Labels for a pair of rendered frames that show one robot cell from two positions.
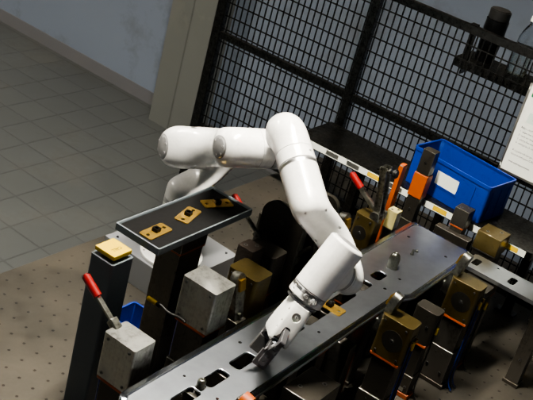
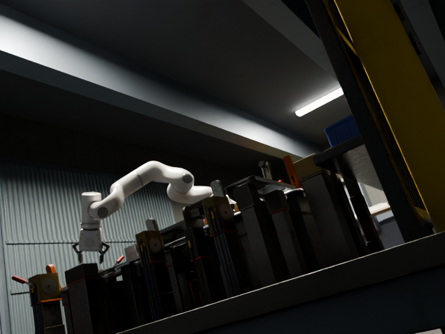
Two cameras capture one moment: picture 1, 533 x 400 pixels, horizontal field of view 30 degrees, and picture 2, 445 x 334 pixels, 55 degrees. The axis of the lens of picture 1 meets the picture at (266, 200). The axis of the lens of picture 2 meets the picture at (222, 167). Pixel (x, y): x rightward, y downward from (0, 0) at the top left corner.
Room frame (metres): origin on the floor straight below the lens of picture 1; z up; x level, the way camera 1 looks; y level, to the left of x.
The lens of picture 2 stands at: (2.51, -2.00, 0.67)
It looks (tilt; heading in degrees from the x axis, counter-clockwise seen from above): 19 degrees up; 90
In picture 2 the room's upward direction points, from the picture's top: 16 degrees counter-clockwise
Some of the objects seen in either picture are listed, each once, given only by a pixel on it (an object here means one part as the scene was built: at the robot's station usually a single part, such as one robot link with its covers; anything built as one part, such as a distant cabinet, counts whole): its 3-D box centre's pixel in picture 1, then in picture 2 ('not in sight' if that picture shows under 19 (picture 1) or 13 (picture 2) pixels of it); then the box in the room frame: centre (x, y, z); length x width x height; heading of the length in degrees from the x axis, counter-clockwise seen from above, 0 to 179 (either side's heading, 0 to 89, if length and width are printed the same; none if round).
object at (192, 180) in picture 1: (203, 167); not in sight; (2.58, 0.20, 1.10); 0.19 x 0.12 x 0.24; 120
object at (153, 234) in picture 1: (156, 229); not in sight; (2.04, 0.23, 1.17); 0.08 x 0.04 x 0.01; 153
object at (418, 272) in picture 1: (327, 311); (163, 250); (2.17, -0.22, 1.00); 1.38 x 0.22 x 0.02; 151
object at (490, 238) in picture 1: (475, 280); (327, 213); (2.77, -0.70, 0.88); 0.08 x 0.08 x 0.36; 61
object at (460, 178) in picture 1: (459, 179); (369, 141); (3.02, -0.59, 1.10); 0.30 x 0.17 x 0.13; 53
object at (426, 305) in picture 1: (419, 353); (200, 270); (2.34, -0.52, 0.84); 0.10 x 0.05 x 0.29; 61
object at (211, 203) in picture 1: (216, 201); not in sight; (2.26, 0.12, 1.17); 0.08 x 0.04 x 0.01; 126
